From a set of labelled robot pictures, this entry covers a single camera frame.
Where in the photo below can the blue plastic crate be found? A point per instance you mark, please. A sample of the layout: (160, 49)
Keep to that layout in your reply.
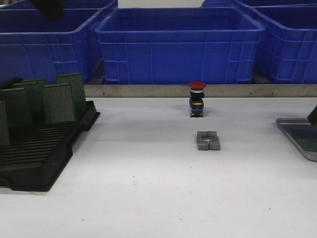
(287, 52)
(33, 47)
(178, 45)

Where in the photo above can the green front perforated circuit board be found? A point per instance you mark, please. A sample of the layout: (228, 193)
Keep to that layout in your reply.
(304, 135)

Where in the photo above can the blue far-right rear crate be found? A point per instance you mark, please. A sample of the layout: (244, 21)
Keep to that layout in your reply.
(225, 3)

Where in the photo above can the blue right plastic crate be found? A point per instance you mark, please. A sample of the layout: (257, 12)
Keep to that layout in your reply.
(287, 52)

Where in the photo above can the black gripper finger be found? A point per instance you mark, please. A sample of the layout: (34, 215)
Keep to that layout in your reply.
(312, 117)
(51, 9)

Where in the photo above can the black slotted board rack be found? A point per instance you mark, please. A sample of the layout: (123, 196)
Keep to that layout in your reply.
(37, 155)

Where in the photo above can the blue left plastic crate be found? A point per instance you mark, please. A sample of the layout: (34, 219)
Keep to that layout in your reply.
(33, 47)

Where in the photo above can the blue centre plastic crate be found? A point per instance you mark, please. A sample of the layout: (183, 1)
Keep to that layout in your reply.
(178, 45)

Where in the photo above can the green left middle circuit board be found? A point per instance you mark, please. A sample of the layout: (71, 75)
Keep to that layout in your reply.
(17, 107)

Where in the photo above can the silver metal tray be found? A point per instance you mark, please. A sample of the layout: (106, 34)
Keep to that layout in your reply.
(282, 123)

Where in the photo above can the green perforated circuit board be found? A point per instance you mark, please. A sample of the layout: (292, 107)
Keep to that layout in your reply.
(58, 103)
(304, 135)

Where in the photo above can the blue far-left rear crate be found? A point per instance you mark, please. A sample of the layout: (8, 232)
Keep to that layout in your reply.
(68, 4)

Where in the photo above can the green leftmost edge circuit board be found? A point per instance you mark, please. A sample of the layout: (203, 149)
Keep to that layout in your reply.
(4, 132)

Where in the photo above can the green rear-left circuit board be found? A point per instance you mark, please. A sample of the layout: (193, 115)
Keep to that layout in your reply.
(37, 109)

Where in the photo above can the grey split clamp block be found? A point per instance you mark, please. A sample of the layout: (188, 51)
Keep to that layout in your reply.
(207, 140)

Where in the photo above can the green rear-right circuit board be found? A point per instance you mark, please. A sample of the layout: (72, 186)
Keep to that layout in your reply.
(77, 87)

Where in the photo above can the green rearmost circuit board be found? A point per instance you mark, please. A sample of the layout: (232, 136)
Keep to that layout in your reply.
(39, 83)

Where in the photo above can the metal rail strip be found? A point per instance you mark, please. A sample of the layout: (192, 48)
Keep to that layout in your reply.
(211, 91)

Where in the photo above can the red emergency stop button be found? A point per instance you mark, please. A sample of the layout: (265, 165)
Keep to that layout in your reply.
(196, 99)

